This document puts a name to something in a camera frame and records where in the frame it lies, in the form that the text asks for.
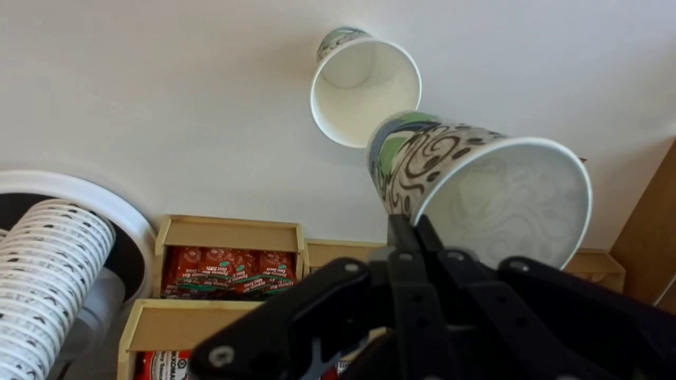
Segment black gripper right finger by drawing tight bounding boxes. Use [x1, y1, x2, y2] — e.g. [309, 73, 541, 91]
[420, 220, 676, 380]

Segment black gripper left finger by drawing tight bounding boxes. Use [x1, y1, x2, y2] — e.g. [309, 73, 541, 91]
[189, 213, 438, 380]

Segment patterned paper cup green base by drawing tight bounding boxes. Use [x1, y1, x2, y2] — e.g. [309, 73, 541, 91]
[366, 110, 595, 272]

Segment bamboo rack beside cup stack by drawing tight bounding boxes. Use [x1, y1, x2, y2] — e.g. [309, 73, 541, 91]
[115, 213, 313, 380]

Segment patterned white paper cup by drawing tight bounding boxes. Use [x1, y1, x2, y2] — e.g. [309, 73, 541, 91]
[309, 25, 424, 150]

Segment large bamboo organizer rack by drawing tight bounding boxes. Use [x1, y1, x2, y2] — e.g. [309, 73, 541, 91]
[609, 137, 676, 316]

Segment dark red packets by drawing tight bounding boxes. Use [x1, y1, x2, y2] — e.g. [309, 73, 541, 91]
[160, 244, 299, 302]

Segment red packets with white print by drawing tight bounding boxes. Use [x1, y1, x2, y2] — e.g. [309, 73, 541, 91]
[135, 348, 196, 380]

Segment stack of white cups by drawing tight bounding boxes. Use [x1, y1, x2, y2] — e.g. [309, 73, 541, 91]
[0, 169, 158, 380]

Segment tall stack of paper cups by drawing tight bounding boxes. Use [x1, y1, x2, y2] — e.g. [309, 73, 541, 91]
[0, 197, 119, 380]

